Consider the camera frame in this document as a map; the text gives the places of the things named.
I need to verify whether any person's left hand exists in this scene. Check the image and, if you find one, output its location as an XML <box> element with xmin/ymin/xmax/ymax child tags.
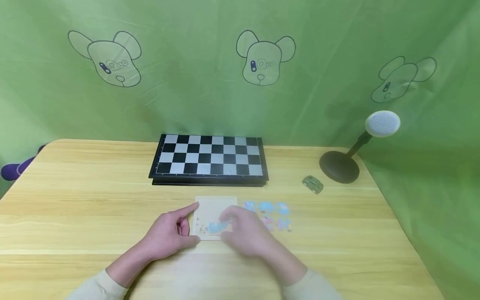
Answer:
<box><xmin>142</xmin><ymin>202</ymin><xmax>202</xmax><ymax>262</ymax></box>

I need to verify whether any person's right hand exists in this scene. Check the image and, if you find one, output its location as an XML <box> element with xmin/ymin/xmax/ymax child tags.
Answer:
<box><xmin>217</xmin><ymin>205</ymin><xmax>280</xmax><ymax>260</ymax></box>

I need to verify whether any wooden puzzle tray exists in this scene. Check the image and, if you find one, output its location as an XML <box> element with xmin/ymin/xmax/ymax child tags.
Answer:
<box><xmin>193</xmin><ymin>196</ymin><xmax>238</xmax><ymax>241</ymax></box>

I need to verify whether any person's left forearm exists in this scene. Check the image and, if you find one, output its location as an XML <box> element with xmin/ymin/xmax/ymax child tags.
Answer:
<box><xmin>67</xmin><ymin>245</ymin><xmax>155</xmax><ymax>300</ymax></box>

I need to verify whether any person's right forearm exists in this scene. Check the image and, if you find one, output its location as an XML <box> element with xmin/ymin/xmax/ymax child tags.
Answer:
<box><xmin>259</xmin><ymin>246</ymin><xmax>344</xmax><ymax>300</ymax></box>

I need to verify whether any pile of pastel puzzle pieces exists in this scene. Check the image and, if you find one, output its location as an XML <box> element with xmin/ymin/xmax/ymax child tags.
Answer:
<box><xmin>243</xmin><ymin>201</ymin><xmax>293</xmax><ymax>233</ymax></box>

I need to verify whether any black and white chessboard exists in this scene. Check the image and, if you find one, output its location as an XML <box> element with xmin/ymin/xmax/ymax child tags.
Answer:
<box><xmin>149</xmin><ymin>134</ymin><xmax>270</xmax><ymax>186</ymax></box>

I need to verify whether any small green toy car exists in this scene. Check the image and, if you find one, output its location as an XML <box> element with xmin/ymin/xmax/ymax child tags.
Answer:
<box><xmin>302</xmin><ymin>175</ymin><xmax>324</xmax><ymax>195</ymax></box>

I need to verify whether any black stand white round head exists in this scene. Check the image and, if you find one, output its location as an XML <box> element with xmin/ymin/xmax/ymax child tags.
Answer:
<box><xmin>319</xmin><ymin>110</ymin><xmax>401</xmax><ymax>184</ymax></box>

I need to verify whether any purple plush object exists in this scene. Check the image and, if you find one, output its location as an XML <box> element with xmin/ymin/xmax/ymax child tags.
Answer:
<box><xmin>0</xmin><ymin>144</ymin><xmax>46</xmax><ymax>181</ymax></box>

